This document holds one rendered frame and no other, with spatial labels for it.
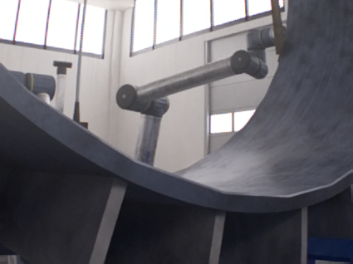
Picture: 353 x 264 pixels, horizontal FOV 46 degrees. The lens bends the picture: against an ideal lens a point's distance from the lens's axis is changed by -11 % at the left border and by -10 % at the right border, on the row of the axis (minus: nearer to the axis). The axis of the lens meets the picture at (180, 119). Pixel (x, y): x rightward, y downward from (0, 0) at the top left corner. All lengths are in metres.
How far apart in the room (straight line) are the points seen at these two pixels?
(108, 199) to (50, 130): 0.13
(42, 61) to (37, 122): 11.92
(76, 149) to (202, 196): 0.22
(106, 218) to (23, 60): 11.68
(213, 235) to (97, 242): 0.21
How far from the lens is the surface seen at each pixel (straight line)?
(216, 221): 0.73
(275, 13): 2.01
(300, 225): 0.93
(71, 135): 0.55
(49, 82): 2.38
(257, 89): 9.48
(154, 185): 0.61
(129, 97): 2.57
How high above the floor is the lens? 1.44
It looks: 7 degrees up
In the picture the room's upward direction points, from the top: 1 degrees clockwise
